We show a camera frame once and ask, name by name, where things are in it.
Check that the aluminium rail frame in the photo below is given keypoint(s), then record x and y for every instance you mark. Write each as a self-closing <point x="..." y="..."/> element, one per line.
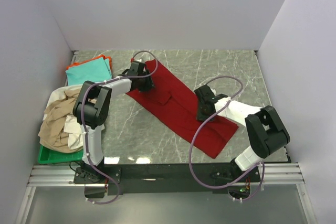
<point x="270" y="173"/>

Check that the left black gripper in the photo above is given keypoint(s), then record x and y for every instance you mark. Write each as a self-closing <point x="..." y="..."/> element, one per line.
<point x="146" y="85"/>

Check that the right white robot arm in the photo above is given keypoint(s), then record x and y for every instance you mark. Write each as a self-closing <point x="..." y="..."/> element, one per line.
<point x="266" y="131"/>

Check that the folded orange t shirt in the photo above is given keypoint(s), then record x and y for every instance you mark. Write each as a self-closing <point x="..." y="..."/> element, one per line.
<point x="108" y="58"/>

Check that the red t shirt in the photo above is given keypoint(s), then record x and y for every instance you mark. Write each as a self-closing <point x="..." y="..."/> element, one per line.
<point x="175" y="105"/>

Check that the green plastic tray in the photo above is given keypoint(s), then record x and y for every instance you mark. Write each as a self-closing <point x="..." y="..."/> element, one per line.
<point x="47" y="156"/>

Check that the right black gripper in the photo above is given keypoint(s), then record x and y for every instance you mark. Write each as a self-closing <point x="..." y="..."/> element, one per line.
<point x="203" y="110"/>

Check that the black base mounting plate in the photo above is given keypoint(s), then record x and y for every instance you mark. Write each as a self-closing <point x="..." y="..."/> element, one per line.
<point x="152" y="178"/>

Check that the folded teal t shirt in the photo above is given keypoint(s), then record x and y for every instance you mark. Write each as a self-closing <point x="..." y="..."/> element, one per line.
<point x="95" y="71"/>

